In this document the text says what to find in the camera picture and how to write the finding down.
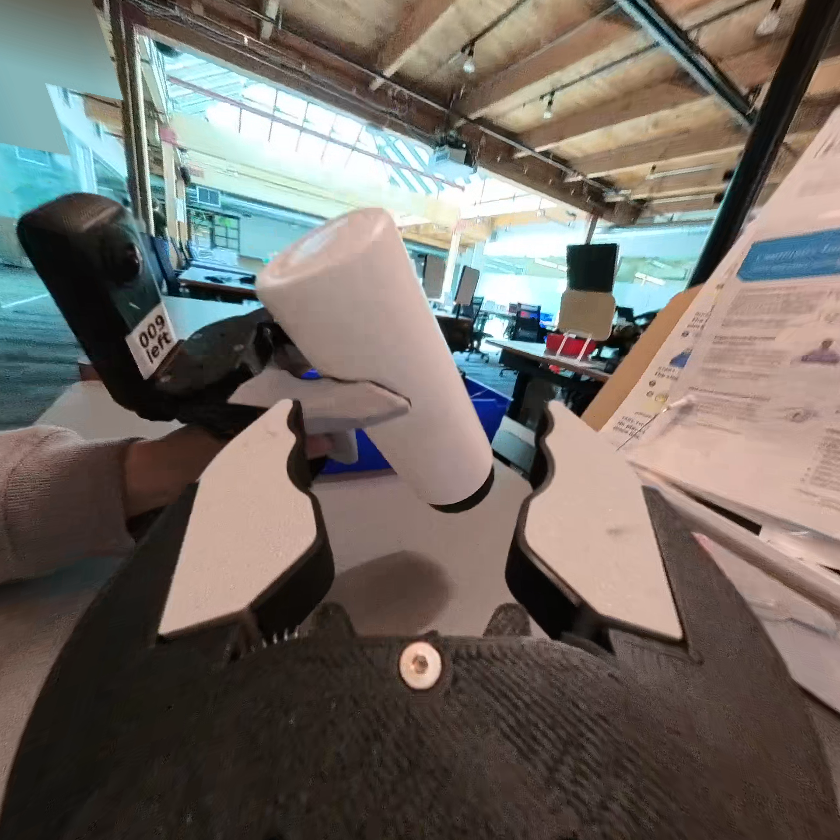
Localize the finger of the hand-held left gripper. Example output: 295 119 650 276
230 373 412 435

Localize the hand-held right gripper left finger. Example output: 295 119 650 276
157 399 337 647

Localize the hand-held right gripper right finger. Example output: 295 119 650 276
504 400 685 644

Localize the white bottle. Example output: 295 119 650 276
255 208 494 508

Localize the blue plastic bin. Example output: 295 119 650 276
320 369 511 478

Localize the person's left forearm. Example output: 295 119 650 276
0 425 142 585

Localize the white desk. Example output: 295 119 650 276
33 295 263 431

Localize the grey desk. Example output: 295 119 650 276
0 420 840 788

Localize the wooden top desk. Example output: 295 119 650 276
487 338 614 421

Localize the person's left hand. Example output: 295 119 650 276
125 425 227 519

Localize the black swivel chair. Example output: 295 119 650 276
462 297 493 363

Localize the printed instruction sheet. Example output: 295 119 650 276
604 108 840 549

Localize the black computer monitor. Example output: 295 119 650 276
566 243 620 293

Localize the black pole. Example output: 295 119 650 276
688 0 829 290

